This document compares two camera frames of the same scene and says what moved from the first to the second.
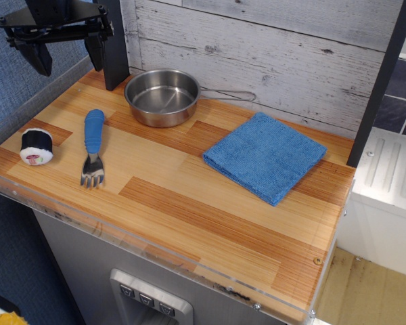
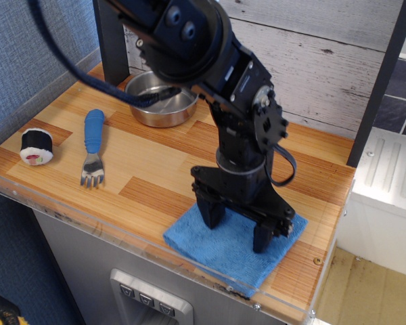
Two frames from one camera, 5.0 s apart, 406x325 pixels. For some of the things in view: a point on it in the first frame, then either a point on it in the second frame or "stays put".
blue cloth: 266,155 → 225,254
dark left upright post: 116,59 stays put
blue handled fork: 93,169 stays put
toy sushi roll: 36,147 stays put
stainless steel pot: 166,98 stays put
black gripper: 43,20 → 242,181
